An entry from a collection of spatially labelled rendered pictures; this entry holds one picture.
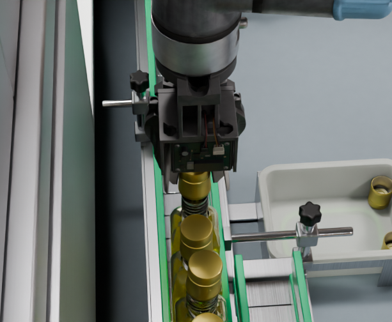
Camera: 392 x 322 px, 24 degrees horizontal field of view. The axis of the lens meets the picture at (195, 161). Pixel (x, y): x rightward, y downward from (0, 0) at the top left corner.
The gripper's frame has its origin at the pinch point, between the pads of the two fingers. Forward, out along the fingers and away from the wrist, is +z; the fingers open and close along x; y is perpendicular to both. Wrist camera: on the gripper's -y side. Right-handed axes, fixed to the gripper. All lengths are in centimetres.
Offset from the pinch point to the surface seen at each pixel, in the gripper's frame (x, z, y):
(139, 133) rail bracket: -6.7, 28.5, -28.4
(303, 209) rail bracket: 13.9, 17.5, -6.1
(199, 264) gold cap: -0.1, 0.0, 11.8
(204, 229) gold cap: 0.7, 2.3, 6.3
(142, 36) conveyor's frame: -6, 31, -50
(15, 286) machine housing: -14.0, -21.0, 25.5
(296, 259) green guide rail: 12.9, 22.0, -1.5
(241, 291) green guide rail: 5.6, 22.0, 2.6
